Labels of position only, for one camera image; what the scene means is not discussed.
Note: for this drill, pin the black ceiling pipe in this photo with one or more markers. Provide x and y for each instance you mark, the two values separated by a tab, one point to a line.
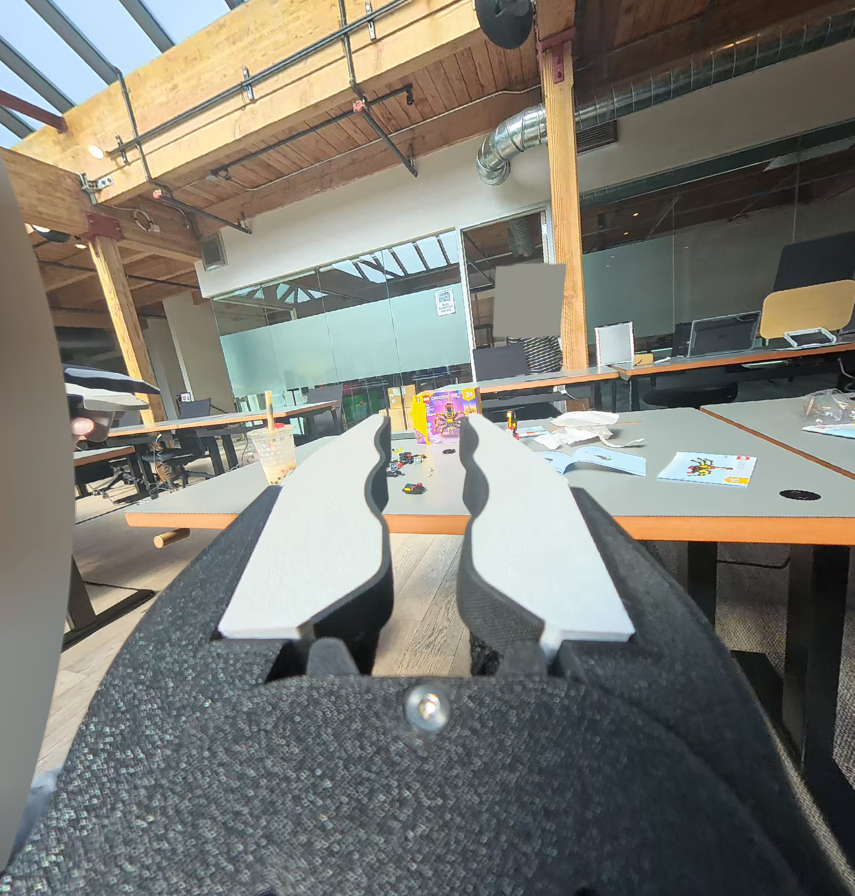
345	42

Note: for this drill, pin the plastic bubble tea cup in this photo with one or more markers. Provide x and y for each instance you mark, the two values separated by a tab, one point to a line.
272	455

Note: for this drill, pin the open blue instruction booklet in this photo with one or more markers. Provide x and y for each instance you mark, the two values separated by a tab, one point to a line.
609	462

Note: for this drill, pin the black ceiling speaker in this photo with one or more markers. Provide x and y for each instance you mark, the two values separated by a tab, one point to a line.
504	21

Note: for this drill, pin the tan back chair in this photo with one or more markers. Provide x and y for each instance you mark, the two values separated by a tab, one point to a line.
808	308

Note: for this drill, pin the thin instruction booklet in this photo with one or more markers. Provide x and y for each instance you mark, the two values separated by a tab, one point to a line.
532	432

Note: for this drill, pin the red steel bracket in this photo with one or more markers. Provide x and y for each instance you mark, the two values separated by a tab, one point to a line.
104	226
553	63

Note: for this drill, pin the person's left hand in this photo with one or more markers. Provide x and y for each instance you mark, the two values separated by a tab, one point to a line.
91	427

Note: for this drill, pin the red yellow black brick leg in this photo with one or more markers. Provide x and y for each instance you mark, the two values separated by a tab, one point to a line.
512	423

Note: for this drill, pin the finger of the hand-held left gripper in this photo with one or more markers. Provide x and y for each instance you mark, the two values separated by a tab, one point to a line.
112	400

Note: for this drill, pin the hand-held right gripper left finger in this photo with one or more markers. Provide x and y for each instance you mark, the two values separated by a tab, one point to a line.
308	546

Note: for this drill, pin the white paper sign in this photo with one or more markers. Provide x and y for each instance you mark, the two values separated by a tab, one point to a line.
445	301

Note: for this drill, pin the black monitor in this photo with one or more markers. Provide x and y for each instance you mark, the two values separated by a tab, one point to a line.
819	259

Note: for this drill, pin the torn printed paper bag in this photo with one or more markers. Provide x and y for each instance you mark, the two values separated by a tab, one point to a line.
574	437

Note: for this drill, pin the wooden column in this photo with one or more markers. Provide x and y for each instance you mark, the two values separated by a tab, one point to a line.
564	210
119	315

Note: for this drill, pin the dark wall vent grille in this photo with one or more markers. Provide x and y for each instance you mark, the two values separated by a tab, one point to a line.
595	136

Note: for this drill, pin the grey desk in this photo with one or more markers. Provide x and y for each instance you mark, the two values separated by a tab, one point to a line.
539	381
210	418
749	353
609	500
763	427

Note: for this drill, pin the pile of black toy bricks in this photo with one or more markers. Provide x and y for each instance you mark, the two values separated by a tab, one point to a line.
403	462

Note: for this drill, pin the spider cover instruction booklet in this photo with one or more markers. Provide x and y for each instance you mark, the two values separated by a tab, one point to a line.
707	470

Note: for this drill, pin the black laptop on stand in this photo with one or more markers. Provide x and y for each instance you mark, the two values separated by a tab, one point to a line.
725	336

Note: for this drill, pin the grey wall vent grille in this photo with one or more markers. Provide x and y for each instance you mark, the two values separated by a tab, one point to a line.
214	252

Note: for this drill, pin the silver laptop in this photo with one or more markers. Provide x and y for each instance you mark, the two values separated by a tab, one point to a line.
615	344

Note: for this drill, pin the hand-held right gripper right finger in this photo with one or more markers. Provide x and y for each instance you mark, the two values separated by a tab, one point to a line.
539	553

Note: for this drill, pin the silver duct elbow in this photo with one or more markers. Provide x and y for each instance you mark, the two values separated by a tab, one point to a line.
511	140

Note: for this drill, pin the clear plastic bag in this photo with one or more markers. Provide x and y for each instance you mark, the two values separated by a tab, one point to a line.
829	406

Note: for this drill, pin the crumpled white paper bag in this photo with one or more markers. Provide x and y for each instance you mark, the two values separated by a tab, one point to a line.
585	418

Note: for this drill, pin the purple toy brick box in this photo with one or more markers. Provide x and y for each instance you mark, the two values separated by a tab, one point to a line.
445	420

